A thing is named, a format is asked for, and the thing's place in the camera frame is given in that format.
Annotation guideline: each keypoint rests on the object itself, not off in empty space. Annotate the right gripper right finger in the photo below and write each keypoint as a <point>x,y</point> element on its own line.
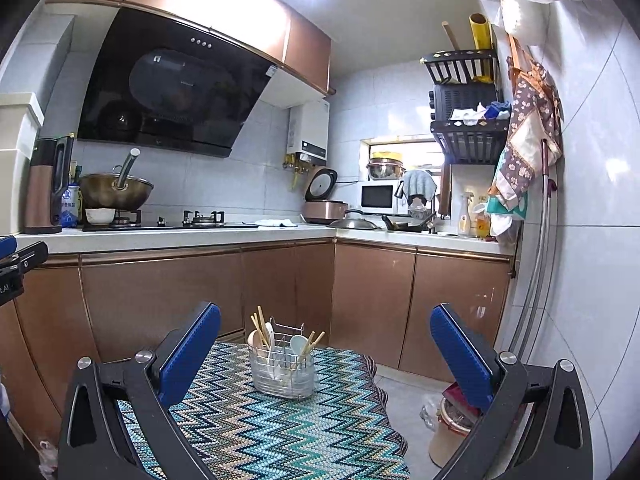
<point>471,360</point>

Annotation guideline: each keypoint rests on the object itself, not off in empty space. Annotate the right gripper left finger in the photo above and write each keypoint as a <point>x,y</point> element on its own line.
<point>182,352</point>

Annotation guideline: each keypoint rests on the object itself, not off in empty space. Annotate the white ceramic spoon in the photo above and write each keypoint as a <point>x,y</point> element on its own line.
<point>269,334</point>
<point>298,345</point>

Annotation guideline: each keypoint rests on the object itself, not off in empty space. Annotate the blue label bottle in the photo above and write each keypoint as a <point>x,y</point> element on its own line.
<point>71,206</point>

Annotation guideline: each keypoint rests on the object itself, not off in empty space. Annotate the white bowl on counter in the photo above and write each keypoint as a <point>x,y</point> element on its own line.
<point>100,216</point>

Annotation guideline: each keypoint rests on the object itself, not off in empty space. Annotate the clear plastic utensil caddy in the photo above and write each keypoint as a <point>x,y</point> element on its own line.
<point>276,371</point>

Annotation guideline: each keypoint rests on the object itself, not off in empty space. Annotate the brown electric kettle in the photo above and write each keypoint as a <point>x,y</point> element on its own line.
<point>48,179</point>

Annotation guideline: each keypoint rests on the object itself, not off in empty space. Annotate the metal wok on stove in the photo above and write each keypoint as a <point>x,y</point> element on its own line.
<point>118,189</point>

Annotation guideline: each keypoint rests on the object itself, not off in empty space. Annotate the gas stove top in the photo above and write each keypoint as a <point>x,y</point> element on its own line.
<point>190,220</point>

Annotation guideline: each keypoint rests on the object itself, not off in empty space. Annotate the long bamboo chopstick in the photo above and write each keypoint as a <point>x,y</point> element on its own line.
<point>312,343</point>

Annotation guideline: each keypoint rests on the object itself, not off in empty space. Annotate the zigzag patterned table cloth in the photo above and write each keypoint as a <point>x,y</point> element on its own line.
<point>341,432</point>

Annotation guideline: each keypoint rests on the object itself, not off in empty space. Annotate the spray bottle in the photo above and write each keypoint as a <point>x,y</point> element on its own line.
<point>465,219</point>

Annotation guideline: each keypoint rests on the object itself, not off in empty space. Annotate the black frying pan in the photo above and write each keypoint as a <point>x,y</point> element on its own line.
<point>409,224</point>

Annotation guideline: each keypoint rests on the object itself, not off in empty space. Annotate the metal pot lid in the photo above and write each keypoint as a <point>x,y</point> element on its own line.
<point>353,220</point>

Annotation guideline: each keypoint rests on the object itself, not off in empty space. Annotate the white microwave oven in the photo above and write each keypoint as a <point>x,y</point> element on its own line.
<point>382,197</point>

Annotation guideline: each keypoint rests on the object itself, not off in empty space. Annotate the rice cooker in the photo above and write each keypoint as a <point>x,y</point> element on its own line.
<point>319,207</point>

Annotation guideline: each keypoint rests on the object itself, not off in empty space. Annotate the steel pot on microwave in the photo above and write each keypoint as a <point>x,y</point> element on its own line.
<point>385,166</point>

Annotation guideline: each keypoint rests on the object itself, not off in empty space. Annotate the hanging patterned apron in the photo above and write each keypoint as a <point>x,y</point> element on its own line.
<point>533,138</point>

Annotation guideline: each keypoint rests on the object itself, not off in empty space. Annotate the black range hood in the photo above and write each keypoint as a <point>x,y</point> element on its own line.
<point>162,84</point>

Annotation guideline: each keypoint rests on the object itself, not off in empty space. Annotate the white water heater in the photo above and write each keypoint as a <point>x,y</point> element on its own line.
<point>308,132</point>

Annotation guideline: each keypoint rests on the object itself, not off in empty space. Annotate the yellow roll on rack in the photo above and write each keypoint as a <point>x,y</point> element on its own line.
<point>481,33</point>

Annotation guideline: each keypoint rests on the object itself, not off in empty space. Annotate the black wall rack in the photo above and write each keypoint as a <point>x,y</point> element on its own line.
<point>464,80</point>

